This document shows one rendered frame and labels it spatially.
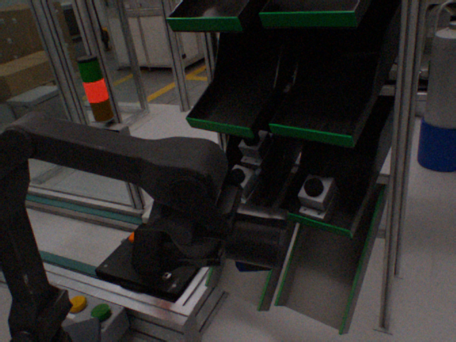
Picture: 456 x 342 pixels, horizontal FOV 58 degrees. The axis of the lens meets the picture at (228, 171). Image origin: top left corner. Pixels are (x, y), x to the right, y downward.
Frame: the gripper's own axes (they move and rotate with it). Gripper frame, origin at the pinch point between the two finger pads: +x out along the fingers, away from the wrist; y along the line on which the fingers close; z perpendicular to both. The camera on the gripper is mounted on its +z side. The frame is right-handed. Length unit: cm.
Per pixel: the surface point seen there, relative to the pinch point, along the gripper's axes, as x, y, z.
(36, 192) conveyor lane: 68, 65, 38
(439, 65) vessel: 43, -64, 66
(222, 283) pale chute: 28.5, -0.6, 0.5
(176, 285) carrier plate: 33.7, 10.1, 1.2
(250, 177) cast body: 5.2, -6.7, 14.5
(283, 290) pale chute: 21.3, -12.4, -2.0
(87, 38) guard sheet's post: 16, 31, 56
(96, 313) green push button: 30.8, 26.4, -4.9
